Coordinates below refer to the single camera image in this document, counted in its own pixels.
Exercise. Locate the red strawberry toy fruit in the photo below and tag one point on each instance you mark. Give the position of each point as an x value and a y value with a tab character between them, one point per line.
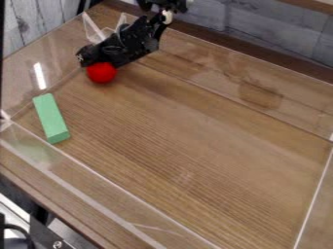
100	72

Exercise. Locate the clear acrylic tray wall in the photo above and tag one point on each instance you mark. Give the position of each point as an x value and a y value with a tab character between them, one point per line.
202	151

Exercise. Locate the green rectangular block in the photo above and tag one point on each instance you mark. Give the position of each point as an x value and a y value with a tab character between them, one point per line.
51	118

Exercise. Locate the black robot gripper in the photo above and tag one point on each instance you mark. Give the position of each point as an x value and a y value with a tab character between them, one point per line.
135	39

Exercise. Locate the black metal bracket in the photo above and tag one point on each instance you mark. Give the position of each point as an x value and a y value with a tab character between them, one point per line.
44	238

